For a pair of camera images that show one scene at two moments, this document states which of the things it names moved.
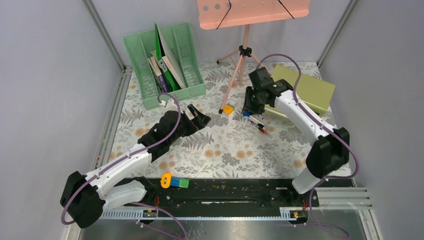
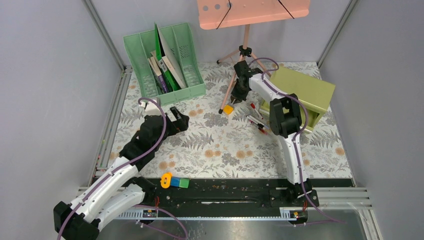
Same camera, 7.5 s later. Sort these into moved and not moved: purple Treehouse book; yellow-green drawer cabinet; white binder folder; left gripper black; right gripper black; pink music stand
Moved: right gripper black; left gripper black
Not moved: pink music stand; purple Treehouse book; white binder folder; yellow-green drawer cabinet
